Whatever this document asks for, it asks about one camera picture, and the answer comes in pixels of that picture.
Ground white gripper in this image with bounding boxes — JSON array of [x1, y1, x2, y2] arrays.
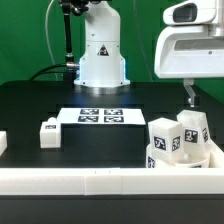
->
[[154, 25, 224, 107]]

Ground black camera stand pole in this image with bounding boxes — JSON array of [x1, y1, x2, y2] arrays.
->
[[59, 0, 89, 68]]

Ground white sheet with markers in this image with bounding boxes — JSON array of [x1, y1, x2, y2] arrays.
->
[[57, 108, 146, 125]]

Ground black cables at base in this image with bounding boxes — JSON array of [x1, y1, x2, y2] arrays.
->
[[29, 63, 78, 82]]

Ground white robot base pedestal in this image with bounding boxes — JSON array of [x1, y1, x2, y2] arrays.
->
[[74, 1, 130, 88]]

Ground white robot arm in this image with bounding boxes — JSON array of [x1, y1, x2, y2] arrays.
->
[[154, 0, 224, 107]]

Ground white cable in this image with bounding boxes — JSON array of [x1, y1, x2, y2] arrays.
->
[[44, 0, 59, 81]]

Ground white round stool seat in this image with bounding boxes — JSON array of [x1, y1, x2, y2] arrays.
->
[[146, 142, 210, 169]]

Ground white U-shaped fence wall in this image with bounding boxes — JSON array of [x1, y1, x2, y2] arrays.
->
[[0, 130, 224, 196]]

